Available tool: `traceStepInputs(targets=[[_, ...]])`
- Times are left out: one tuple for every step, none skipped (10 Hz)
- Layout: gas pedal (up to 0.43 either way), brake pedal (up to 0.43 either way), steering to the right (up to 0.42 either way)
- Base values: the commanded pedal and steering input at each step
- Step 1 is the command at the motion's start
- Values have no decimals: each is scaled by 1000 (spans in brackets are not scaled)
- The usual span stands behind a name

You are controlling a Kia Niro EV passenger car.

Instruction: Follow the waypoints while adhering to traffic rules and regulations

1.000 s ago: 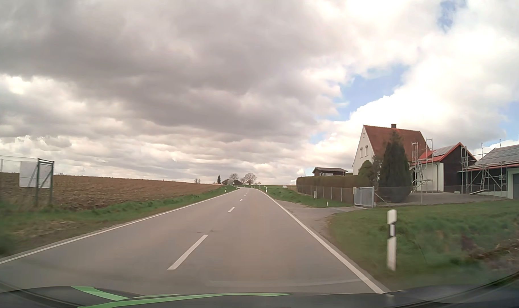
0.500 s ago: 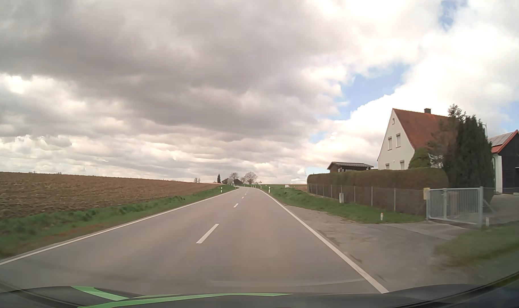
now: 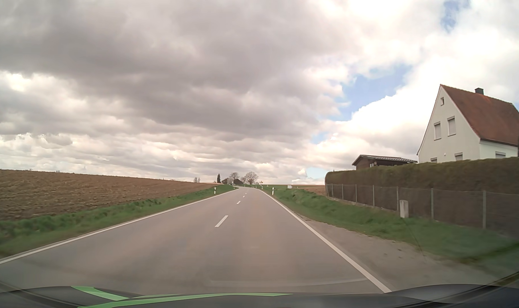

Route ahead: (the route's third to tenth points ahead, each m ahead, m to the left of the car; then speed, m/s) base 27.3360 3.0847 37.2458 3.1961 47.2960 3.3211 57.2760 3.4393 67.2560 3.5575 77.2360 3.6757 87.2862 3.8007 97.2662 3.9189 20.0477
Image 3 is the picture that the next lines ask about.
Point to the group of bare trees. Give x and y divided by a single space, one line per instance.
242 178

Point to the grey asphalt road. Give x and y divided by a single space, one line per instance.
242 248

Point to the road markings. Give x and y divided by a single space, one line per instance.
328 243

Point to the dark wooden shed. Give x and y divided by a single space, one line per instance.
377 161

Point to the grass verge with gravel strip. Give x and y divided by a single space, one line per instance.
370 222

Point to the car's own bonnet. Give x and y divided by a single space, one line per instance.
259 299

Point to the grey street cabinet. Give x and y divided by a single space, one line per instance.
403 208

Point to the long trimmed hedge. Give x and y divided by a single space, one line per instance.
435 175

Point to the white house with red roof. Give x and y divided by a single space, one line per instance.
460 128

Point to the brown ploughed field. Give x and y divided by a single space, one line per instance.
50 190

